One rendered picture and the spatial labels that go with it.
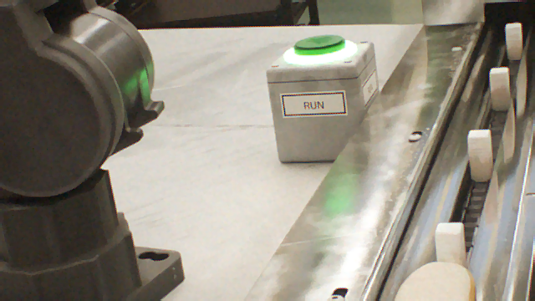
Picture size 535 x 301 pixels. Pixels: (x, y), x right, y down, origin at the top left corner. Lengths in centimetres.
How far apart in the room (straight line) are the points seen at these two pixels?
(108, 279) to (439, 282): 18
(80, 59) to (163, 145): 37
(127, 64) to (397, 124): 23
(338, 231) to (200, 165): 28
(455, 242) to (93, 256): 19
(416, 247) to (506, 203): 7
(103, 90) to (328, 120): 28
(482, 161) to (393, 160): 6
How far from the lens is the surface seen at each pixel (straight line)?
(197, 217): 69
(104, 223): 55
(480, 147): 63
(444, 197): 60
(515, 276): 48
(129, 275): 57
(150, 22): 296
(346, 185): 60
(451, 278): 48
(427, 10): 96
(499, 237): 54
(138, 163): 82
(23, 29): 49
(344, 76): 73
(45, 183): 51
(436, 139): 66
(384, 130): 68
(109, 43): 53
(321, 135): 75
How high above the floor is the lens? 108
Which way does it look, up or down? 19 degrees down
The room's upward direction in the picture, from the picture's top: 9 degrees counter-clockwise
